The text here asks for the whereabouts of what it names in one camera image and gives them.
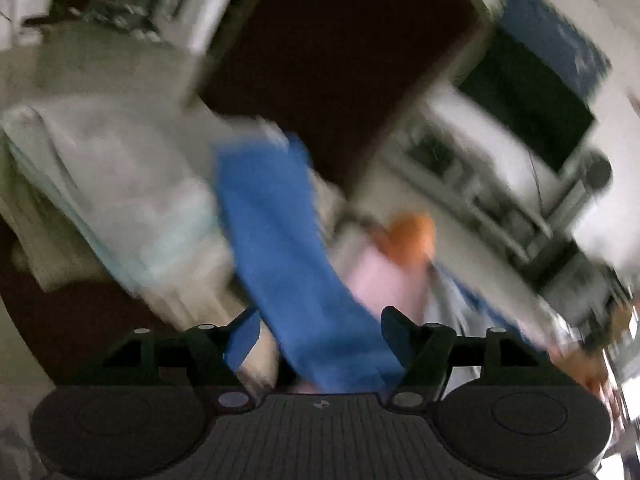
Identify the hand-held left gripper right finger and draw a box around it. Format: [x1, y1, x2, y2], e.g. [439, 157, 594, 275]
[381, 305, 551, 411]

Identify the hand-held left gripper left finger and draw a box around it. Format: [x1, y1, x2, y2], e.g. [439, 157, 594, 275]
[102, 307, 263, 413]

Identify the pink tablecloth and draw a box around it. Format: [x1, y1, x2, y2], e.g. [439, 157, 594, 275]
[345, 245, 436, 321]

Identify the orange citrus fruit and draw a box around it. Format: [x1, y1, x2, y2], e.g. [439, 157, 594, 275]
[382, 212, 436, 266]

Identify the grey television stand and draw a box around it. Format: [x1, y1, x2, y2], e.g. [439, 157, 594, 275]
[395, 125, 556, 261]

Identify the pale cloth cover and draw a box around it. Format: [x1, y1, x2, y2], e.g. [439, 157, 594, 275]
[0, 95, 281, 381]

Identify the tall grey speaker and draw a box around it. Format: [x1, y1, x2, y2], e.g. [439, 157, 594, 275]
[545, 152, 613, 241]

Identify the black television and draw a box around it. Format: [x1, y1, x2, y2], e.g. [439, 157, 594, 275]
[457, 30, 598, 173]

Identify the blue wall picture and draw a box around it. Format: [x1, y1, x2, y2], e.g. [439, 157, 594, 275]
[495, 0, 613, 96]

